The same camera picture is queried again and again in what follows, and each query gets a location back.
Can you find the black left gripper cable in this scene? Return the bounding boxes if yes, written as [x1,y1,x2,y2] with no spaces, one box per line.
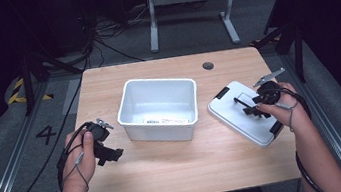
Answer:
[49,120,105,192]

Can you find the white label sticker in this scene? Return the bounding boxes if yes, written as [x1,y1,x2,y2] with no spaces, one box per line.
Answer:
[142,111,191,131]

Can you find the white bin lid black clips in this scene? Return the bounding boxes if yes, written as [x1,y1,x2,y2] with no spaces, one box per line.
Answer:
[203,73,292,155]

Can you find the person's left hand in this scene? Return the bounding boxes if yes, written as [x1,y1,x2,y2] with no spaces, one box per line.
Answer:
[57,128,102,192]

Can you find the black metal stand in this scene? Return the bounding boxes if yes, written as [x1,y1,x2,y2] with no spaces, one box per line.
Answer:
[14,37,89,117]
[248,16,310,91]

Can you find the white plastic storage bin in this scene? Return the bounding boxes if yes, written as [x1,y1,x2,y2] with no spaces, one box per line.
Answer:
[111,69,205,151]

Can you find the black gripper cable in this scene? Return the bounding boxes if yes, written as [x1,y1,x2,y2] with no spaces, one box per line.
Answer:
[49,120,105,192]
[269,82,328,192]

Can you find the bundle of black floor cables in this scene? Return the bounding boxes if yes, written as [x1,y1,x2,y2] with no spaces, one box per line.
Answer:
[45,0,161,75]

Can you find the person's right hand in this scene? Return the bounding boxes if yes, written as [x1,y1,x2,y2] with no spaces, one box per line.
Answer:
[252,78,315,140]

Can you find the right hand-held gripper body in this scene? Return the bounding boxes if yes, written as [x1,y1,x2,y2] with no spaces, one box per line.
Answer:
[248,66,291,109]

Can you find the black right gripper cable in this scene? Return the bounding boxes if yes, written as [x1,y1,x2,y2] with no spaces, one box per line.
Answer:
[269,82,328,192]

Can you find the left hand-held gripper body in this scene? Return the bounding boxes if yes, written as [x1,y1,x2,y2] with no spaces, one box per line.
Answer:
[84,115,118,160]

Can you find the round grey cable grommet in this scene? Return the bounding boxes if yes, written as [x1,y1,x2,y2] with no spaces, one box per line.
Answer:
[201,61,215,72]

